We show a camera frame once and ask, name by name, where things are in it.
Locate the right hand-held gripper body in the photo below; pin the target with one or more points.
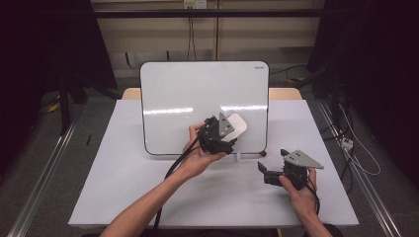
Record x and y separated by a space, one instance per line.
301 159

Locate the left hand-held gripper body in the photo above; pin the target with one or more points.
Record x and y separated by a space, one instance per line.
212 138

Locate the white whiteboard eraser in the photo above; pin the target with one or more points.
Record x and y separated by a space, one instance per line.
238 126

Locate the white whiteboard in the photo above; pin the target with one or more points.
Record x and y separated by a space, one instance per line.
184 89

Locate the person's left hand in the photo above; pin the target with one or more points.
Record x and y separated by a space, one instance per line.
194 161

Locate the person's right hand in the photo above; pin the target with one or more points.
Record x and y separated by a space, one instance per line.
303 200

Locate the white whiteboard foot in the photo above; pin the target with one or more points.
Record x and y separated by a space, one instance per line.
237 156

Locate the small red cap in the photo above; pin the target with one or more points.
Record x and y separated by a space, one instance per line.
263 153

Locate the white power strip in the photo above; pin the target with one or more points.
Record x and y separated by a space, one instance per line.
347 143

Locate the small black floor object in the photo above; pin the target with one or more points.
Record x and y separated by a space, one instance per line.
88 140

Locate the black curtain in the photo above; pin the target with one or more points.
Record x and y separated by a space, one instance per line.
378 49
39 49

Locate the black horizontal bar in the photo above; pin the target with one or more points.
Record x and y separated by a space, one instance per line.
148 13

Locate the black metal stand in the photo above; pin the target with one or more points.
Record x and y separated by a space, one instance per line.
64 105

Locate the metal floor rail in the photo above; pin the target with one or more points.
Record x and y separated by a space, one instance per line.
372 194
42 181

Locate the white wall outlet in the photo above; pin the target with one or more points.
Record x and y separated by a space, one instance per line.
195 3

